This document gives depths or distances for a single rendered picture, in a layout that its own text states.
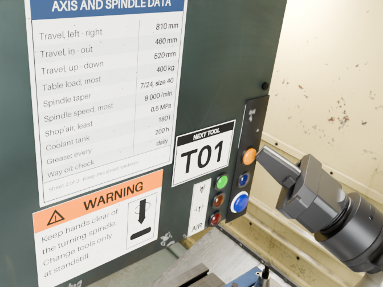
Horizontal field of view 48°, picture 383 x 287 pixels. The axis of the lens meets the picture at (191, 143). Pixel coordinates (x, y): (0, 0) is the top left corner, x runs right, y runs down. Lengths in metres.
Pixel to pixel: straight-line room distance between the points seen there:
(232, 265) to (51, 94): 1.47
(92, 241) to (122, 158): 0.10
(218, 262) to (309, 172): 1.24
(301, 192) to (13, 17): 0.38
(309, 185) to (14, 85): 0.37
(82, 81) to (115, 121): 0.06
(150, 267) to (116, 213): 1.58
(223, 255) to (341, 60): 0.92
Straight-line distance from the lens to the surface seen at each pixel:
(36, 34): 0.37
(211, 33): 0.48
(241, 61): 0.53
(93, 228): 0.49
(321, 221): 0.59
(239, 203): 0.64
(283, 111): 1.47
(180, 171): 0.52
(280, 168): 0.60
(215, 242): 1.85
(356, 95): 1.31
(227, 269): 1.78
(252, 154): 0.61
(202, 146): 0.53
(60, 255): 0.49
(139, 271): 2.04
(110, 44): 0.40
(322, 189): 0.59
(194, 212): 0.59
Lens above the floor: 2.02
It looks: 28 degrees down
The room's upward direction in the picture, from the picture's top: 7 degrees clockwise
